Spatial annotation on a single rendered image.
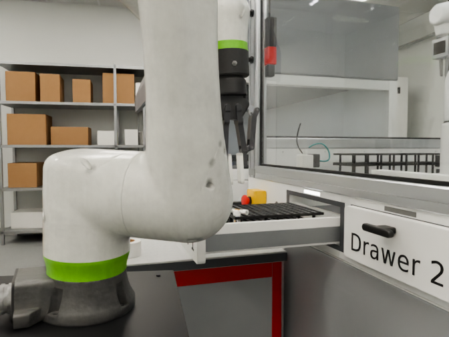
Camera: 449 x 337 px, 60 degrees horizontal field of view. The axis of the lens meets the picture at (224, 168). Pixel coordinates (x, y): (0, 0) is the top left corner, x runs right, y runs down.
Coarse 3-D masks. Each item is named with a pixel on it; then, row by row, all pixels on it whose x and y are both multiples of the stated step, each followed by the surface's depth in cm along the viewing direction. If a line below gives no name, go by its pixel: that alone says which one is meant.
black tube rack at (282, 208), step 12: (252, 204) 105; (264, 204) 106; (276, 204) 106; (288, 204) 105; (252, 216) 87; (264, 216) 88; (276, 216) 88; (288, 216) 89; (300, 216) 100; (312, 216) 93
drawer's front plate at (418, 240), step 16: (352, 208) 81; (352, 224) 81; (384, 224) 72; (400, 224) 68; (416, 224) 64; (432, 224) 63; (368, 240) 76; (384, 240) 72; (400, 240) 68; (416, 240) 64; (432, 240) 61; (448, 240) 58; (352, 256) 81; (368, 256) 76; (384, 256) 72; (416, 256) 64; (432, 256) 61; (448, 256) 58; (384, 272) 72; (400, 272) 68; (416, 272) 65; (432, 272) 61; (448, 272) 58; (432, 288) 61; (448, 288) 59
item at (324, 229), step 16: (224, 224) 81; (240, 224) 82; (256, 224) 83; (272, 224) 84; (288, 224) 85; (304, 224) 86; (320, 224) 87; (336, 224) 89; (208, 240) 80; (224, 240) 81; (240, 240) 82; (256, 240) 83; (272, 240) 84; (288, 240) 85; (304, 240) 86; (320, 240) 87; (336, 240) 89
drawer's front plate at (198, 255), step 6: (204, 240) 78; (186, 246) 88; (198, 246) 77; (204, 246) 78; (192, 252) 81; (198, 252) 78; (204, 252) 78; (192, 258) 82; (198, 258) 78; (204, 258) 78
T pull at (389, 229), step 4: (364, 224) 72; (368, 224) 71; (364, 228) 72; (368, 228) 71; (372, 228) 70; (376, 228) 69; (380, 228) 68; (384, 228) 68; (388, 228) 68; (392, 228) 69; (372, 232) 70; (376, 232) 69; (380, 232) 68; (384, 232) 67; (388, 232) 66; (392, 232) 66; (384, 236) 67; (388, 236) 66; (392, 236) 66
